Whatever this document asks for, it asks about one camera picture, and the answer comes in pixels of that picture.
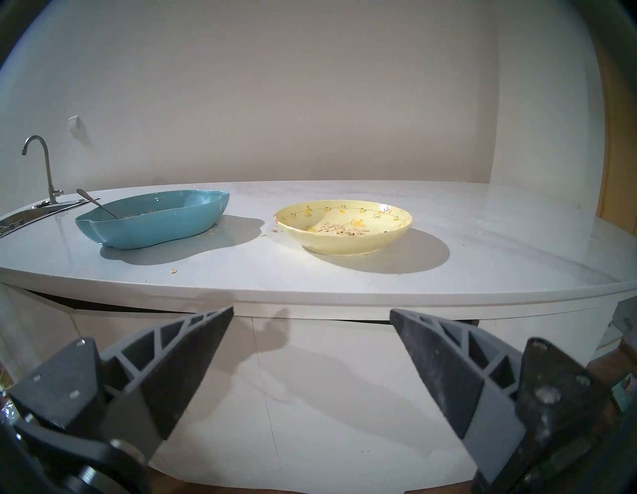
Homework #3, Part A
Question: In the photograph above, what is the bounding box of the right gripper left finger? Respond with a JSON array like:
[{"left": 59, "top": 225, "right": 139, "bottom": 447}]
[{"left": 9, "top": 306, "right": 234, "bottom": 464}]

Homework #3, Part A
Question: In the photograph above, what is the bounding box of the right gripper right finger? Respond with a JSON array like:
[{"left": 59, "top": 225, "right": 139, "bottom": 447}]
[{"left": 390, "top": 308, "right": 611, "bottom": 487}]

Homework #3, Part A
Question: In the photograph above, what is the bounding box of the metal spoon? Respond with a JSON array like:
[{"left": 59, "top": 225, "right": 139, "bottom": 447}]
[{"left": 76, "top": 189, "right": 120, "bottom": 220}]

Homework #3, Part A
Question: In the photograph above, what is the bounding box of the blue flower-shaped bowl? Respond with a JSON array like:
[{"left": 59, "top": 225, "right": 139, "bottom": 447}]
[{"left": 75, "top": 190, "right": 230, "bottom": 249}]

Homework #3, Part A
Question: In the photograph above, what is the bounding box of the yellow floral bowl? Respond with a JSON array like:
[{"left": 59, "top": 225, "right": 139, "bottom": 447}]
[{"left": 274, "top": 200, "right": 414, "bottom": 256}]

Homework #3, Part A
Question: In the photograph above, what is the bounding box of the small oat cereal portion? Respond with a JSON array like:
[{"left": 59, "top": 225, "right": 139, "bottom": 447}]
[{"left": 306, "top": 223, "right": 371, "bottom": 238}]

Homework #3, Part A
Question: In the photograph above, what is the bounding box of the white counter cabinet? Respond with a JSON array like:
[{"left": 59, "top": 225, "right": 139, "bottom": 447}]
[{"left": 0, "top": 284, "right": 623, "bottom": 490}]

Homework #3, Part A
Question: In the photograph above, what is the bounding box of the stainless steel sink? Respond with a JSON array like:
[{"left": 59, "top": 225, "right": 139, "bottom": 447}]
[{"left": 0, "top": 198, "right": 100, "bottom": 239}]

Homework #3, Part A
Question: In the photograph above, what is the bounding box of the steel gooseneck faucet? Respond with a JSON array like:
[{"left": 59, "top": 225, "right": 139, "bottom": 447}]
[{"left": 22, "top": 135, "right": 64, "bottom": 206}]

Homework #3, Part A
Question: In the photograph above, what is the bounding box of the wooden door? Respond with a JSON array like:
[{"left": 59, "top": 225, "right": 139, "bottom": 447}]
[{"left": 595, "top": 45, "right": 637, "bottom": 226}]

